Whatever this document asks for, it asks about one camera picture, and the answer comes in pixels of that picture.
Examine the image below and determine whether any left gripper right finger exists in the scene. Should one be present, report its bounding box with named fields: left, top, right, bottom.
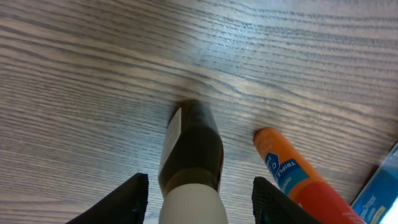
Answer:
left=251, top=177, right=321, bottom=224

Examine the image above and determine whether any blue yellow VapoDrops box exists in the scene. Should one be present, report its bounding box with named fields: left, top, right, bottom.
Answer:
left=352, top=145, right=398, bottom=224

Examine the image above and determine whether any dark bottle white cap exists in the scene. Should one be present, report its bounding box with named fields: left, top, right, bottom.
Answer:
left=158, top=100, right=228, bottom=224

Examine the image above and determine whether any orange bottle white cap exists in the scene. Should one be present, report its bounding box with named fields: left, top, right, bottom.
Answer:
left=254, top=128, right=364, bottom=224

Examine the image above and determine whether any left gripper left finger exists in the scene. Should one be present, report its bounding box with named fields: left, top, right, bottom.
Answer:
left=67, top=173, right=149, bottom=224

